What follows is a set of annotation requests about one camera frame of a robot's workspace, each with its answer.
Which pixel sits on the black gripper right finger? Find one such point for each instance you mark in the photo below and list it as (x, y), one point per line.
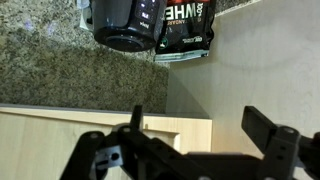
(283, 150)

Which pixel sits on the tall wooden side panel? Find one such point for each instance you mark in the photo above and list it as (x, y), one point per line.
(266, 66)

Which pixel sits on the black red whey protein bag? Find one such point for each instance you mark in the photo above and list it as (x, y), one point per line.
(186, 33)

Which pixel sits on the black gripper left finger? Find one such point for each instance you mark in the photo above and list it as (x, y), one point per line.
(133, 146)

